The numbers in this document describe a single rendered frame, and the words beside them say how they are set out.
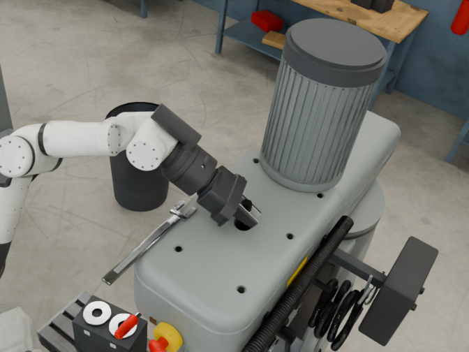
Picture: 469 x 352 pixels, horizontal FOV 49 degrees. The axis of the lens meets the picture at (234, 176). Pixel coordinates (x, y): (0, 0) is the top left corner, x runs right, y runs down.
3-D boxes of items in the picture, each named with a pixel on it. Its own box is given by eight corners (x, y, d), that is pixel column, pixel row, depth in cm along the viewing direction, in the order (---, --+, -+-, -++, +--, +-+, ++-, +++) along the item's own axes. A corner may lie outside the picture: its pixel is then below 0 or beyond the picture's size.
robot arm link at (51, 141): (114, 120, 102) (26, 121, 106) (91, 119, 92) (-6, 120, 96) (115, 172, 103) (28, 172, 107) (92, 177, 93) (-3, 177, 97)
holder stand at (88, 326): (128, 377, 176) (128, 348, 162) (75, 350, 180) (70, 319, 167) (146, 348, 184) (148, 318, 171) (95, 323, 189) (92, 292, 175)
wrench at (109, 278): (114, 289, 88) (114, 286, 88) (97, 277, 90) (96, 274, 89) (196, 211, 104) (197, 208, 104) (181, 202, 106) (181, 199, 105)
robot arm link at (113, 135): (168, 163, 94) (100, 162, 96) (180, 140, 101) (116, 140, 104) (162, 131, 91) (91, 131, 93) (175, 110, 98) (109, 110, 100)
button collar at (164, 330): (175, 357, 98) (177, 341, 94) (151, 339, 100) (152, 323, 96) (182, 350, 99) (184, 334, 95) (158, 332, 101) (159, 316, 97)
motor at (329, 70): (319, 207, 110) (364, 80, 89) (242, 165, 117) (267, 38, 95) (355, 161, 123) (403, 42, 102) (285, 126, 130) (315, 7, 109)
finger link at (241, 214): (250, 227, 102) (227, 209, 101) (260, 220, 100) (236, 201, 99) (248, 232, 101) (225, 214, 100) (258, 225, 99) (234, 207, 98)
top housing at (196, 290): (224, 380, 95) (236, 337, 85) (121, 304, 104) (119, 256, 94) (331, 235, 126) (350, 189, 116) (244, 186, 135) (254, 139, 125)
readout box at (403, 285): (388, 351, 129) (419, 304, 115) (356, 331, 132) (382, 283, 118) (414, 299, 142) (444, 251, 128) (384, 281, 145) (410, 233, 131)
